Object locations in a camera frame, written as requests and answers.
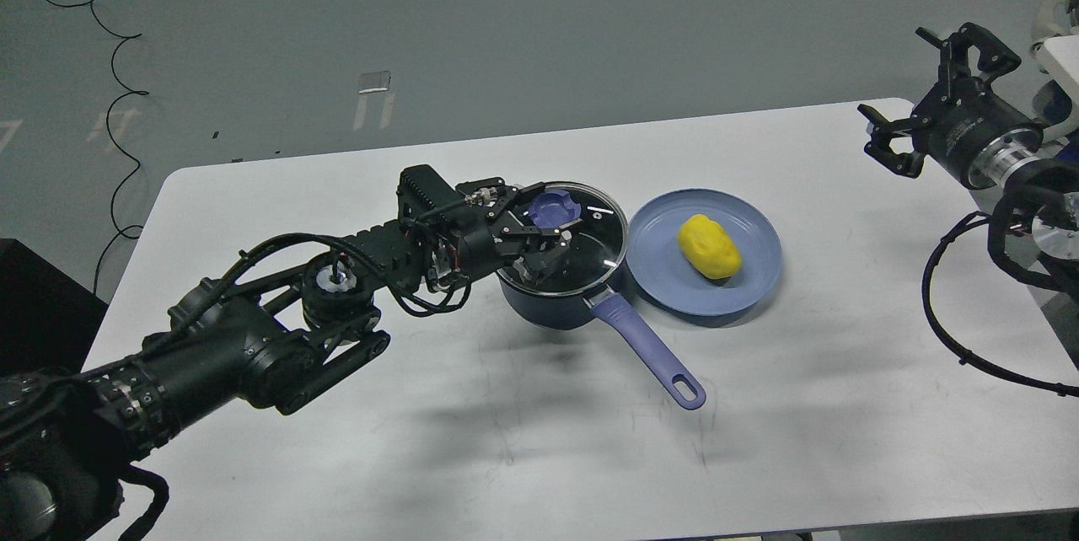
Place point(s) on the white equipment at right edge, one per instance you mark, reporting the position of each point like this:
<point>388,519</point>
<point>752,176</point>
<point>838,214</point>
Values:
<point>1055,48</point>

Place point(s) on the grey floor socket plate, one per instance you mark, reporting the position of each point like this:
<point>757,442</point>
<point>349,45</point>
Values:
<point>379,81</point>

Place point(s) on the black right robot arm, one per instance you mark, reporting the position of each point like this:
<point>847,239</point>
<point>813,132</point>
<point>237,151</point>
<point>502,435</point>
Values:
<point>1030,236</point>

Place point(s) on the black box at left edge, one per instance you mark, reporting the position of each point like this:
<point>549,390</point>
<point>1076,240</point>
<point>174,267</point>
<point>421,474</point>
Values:
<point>48,320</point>

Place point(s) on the blue plate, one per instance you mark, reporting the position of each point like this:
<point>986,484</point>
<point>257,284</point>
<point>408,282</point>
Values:
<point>663,274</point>

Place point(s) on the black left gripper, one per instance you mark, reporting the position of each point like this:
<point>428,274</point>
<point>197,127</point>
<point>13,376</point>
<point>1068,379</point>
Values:
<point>524,239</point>

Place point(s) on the glass pot lid purple knob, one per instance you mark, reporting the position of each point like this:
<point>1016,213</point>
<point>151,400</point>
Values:
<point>598,253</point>

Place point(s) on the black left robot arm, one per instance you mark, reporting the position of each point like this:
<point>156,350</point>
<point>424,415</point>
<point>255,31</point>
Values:
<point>291,318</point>

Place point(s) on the dark blue saucepan purple handle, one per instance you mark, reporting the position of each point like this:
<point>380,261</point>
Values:
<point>608,305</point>

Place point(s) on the yellow potato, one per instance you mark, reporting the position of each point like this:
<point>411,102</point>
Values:
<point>709,249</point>

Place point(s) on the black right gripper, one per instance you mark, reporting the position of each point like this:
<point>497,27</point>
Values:
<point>961,123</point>

